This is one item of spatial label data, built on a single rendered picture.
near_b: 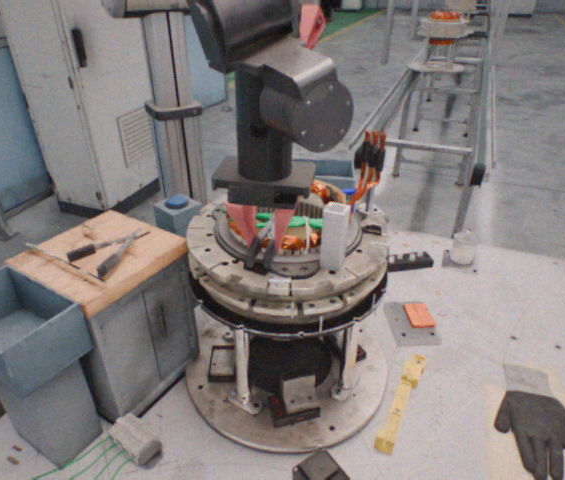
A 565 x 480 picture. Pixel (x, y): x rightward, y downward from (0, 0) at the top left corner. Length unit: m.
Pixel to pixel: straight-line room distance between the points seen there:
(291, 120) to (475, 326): 0.80
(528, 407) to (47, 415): 0.78
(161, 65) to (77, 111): 1.85
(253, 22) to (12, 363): 0.47
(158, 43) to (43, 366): 0.66
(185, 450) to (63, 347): 0.27
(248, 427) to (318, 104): 0.57
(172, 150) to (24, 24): 1.96
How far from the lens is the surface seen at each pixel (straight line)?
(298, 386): 0.77
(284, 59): 0.38
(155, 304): 0.76
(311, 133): 0.36
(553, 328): 1.15
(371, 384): 0.86
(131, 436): 0.80
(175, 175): 1.09
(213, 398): 0.83
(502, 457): 0.87
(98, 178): 2.97
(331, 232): 0.58
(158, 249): 0.73
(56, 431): 0.79
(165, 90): 1.05
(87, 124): 2.87
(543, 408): 0.93
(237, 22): 0.39
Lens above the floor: 1.45
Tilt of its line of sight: 33 degrees down
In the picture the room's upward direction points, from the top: straight up
